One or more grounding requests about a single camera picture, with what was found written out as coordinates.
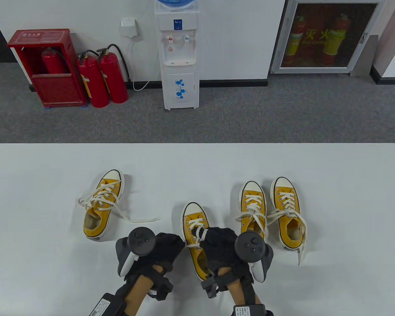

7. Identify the black white handheld controller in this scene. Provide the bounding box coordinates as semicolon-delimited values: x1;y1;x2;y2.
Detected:
116;227;157;277
234;230;274;283

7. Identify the blue water bottle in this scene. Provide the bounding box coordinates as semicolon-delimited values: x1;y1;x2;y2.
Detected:
156;0;195;10

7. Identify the person's left hand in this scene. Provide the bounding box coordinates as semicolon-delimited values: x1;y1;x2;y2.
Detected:
127;233;185;280

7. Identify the white water dispenser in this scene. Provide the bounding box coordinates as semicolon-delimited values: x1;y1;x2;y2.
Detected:
154;3;200;111

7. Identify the person's right hand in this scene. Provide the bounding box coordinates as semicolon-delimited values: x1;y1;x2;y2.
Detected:
197;227;252;280

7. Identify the black box with white label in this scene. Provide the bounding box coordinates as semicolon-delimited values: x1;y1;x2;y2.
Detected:
233;304;274;316
89;292;119;316

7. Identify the red extinguisher cabinet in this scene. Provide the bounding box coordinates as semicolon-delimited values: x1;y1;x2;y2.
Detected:
7;29;88;108

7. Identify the white shoe lace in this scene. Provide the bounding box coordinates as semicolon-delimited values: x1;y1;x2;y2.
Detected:
78;180;161;224
267;192;307;266
184;219;208;249
234;194;269;239

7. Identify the person's right forearm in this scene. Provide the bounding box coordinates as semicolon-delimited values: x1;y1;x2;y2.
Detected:
219;268;262;306

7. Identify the white power cable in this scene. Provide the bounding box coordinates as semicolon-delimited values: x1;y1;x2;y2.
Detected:
128;36;160;92

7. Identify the white wall box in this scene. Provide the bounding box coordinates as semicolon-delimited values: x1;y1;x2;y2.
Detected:
120;18;139;38

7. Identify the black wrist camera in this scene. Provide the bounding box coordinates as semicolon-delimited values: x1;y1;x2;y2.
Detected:
148;276;174;301
201;273;219;299

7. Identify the person's left forearm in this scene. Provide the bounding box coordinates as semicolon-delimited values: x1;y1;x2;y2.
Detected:
123;265;162;316

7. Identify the glass door fire cabinet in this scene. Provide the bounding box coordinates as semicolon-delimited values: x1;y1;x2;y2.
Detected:
271;0;387;74

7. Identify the red yellow fire extinguisher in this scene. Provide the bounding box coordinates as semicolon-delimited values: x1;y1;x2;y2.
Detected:
285;15;306;66
323;13;351;66

